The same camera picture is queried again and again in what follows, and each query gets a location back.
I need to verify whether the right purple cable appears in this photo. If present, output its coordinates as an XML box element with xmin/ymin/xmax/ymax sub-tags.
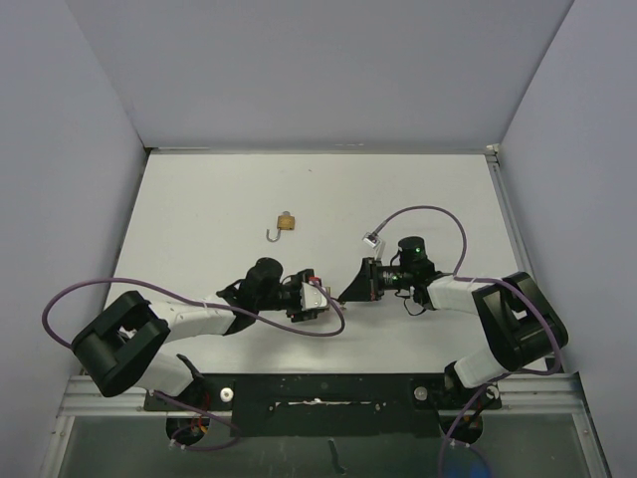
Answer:
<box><xmin>370</xmin><ymin>205</ymin><xmax>563</xmax><ymax>478</ymax></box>

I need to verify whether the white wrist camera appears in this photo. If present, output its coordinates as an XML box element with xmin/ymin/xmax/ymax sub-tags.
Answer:
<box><xmin>362</xmin><ymin>231</ymin><xmax>385</xmax><ymax>261</ymax></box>
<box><xmin>300</xmin><ymin>276</ymin><xmax>329</xmax><ymax>312</ymax></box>

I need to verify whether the black loop wire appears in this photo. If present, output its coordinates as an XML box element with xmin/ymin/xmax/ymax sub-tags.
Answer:
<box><xmin>402</xmin><ymin>288</ymin><xmax>434</xmax><ymax>318</ymax></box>

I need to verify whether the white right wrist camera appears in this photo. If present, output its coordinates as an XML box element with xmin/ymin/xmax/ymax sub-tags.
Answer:
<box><xmin>362</xmin><ymin>231</ymin><xmax>385</xmax><ymax>261</ymax></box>

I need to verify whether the small brass padlock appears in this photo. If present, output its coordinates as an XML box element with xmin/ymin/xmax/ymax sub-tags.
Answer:
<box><xmin>266</xmin><ymin>211</ymin><xmax>296</xmax><ymax>243</ymax></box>

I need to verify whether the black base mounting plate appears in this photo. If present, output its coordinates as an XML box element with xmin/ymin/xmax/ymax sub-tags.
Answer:
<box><xmin>141</xmin><ymin>371</ymin><xmax>502</xmax><ymax>444</ymax></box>

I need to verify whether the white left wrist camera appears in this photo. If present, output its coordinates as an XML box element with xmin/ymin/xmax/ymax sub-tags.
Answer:
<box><xmin>300</xmin><ymin>276</ymin><xmax>329</xmax><ymax>312</ymax></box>

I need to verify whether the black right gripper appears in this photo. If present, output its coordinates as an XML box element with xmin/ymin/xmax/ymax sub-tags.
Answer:
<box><xmin>339</xmin><ymin>257</ymin><xmax>413</xmax><ymax>302</ymax></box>

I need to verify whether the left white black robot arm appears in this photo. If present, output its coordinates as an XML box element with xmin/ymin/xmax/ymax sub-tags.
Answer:
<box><xmin>71</xmin><ymin>258</ymin><xmax>330</xmax><ymax>409</ymax></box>

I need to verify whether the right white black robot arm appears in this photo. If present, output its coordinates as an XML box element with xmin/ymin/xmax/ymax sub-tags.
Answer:
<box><xmin>338</xmin><ymin>236</ymin><xmax>568</xmax><ymax>407</ymax></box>

